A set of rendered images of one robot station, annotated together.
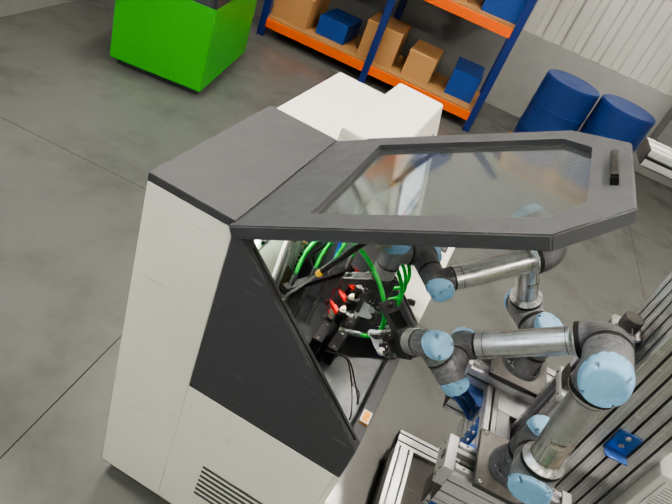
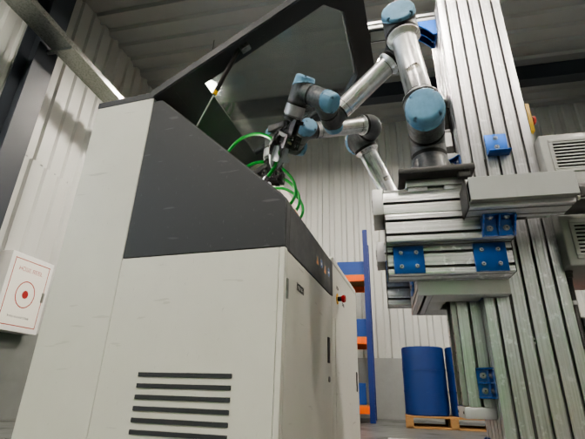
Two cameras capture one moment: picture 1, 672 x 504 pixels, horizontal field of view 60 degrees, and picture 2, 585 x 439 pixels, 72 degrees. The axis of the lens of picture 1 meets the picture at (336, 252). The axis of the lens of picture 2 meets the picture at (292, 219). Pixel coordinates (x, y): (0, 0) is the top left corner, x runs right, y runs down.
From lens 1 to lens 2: 2.08 m
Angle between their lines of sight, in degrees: 59
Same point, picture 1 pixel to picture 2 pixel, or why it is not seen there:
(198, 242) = (131, 121)
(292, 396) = (217, 188)
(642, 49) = not seen: hidden behind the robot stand
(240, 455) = (181, 309)
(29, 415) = not seen: outside the picture
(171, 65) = not seen: hidden behind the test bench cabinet
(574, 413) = (401, 41)
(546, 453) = (411, 77)
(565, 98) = (420, 354)
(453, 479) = (388, 199)
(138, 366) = (71, 277)
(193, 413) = (126, 292)
